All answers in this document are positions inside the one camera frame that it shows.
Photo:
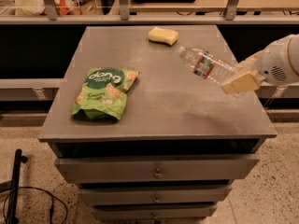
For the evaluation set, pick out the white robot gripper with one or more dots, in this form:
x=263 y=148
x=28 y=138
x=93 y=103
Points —
x=274 y=62

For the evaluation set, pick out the green dang snack bag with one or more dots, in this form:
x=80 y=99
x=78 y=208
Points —
x=103 y=94

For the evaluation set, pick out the bottom grey drawer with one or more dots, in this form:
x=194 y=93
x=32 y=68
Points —
x=154 y=212

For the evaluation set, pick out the black stand pole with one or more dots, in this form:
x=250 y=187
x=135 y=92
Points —
x=13 y=194

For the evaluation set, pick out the grey drawer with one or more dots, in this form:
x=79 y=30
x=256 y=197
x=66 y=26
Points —
x=155 y=195
x=154 y=212
x=155 y=168

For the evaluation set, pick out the yellow sponge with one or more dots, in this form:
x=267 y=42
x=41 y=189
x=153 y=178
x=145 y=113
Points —
x=162 y=35

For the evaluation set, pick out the top grey drawer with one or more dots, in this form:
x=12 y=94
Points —
x=155 y=168

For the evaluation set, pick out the grey metal railing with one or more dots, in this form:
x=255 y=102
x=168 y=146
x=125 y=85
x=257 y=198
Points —
x=149 y=11

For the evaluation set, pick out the clear plastic water bottle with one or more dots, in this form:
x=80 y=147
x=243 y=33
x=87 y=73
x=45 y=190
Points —
x=206 y=65

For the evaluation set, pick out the grey metal drawer cabinet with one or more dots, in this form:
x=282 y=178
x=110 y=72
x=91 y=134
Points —
x=169 y=111

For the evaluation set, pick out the middle grey drawer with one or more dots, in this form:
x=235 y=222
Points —
x=155 y=195

